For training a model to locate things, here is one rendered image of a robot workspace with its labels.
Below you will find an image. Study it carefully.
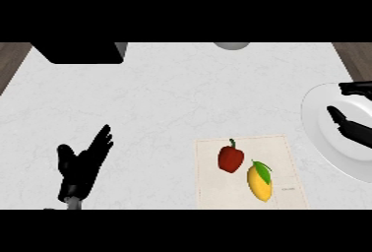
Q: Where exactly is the yellow lemon with green leaf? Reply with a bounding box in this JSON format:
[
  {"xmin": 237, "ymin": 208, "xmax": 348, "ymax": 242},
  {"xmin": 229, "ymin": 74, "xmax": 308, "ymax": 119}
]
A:
[{"xmin": 245, "ymin": 159, "xmax": 274, "ymax": 203}]

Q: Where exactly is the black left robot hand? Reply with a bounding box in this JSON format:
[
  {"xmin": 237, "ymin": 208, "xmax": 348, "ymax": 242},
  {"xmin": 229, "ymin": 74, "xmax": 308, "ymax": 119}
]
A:
[{"xmin": 54, "ymin": 123, "xmax": 116, "ymax": 204}]

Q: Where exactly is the red bell pepper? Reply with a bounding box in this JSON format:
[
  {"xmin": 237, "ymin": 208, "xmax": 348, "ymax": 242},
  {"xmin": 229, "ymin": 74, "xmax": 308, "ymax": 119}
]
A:
[{"xmin": 217, "ymin": 138, "xmax": 245, "ymax": 174}]

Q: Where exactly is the black box appliance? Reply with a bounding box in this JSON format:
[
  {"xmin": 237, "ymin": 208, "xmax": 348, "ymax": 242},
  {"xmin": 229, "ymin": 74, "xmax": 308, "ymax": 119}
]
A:
[{"xmin": 29, "ymin": 41, "xmax": 130, "ymax": 65}]

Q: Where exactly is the grey round object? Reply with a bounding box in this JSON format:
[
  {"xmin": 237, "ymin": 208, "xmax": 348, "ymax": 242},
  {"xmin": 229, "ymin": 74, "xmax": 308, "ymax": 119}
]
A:
[{"xmin": 214, "ymin": 41, "xmax": 251, "ymax": 51}]

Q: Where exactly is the beige placemat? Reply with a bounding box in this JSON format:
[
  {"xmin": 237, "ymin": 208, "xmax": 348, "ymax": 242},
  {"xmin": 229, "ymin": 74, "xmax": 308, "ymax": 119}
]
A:
[{"xmin": 193, "ymin": 134, "xmax": 311, "ymax": 211}]

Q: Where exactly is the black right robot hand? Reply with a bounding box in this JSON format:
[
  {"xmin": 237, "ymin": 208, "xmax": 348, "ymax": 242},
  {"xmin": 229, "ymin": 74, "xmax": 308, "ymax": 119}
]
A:
[{"xmin": 325, "ymin": 80, "xmax": 372, "ymax": 150}]

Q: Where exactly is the white round plate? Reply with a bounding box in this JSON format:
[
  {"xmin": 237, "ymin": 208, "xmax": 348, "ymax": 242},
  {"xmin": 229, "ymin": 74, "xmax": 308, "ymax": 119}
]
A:
[{"xmin": 299, "ymin": 82, "xmax": 372, "ymax": 184}]

